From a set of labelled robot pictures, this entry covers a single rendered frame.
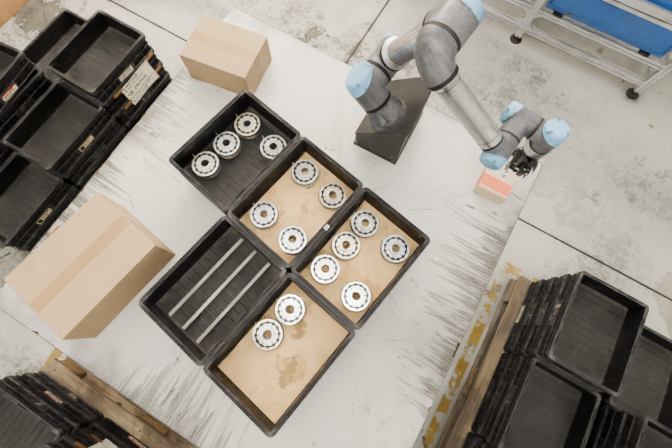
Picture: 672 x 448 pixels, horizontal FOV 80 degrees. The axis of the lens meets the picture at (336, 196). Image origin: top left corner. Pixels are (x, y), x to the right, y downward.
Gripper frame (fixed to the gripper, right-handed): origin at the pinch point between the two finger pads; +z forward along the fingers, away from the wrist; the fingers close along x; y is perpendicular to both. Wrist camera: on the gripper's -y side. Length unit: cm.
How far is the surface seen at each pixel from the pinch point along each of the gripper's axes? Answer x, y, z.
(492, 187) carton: -0.7, 6.3, 9.7
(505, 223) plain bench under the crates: 11.6, 14.0, 17.1
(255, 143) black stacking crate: -90, 40, 4
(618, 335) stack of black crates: 79, 26, 38
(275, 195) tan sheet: -72, 54, 4
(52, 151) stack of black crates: -194, 83, 49
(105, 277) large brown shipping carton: -103, 109, -3
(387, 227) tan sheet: -29, 44, 4
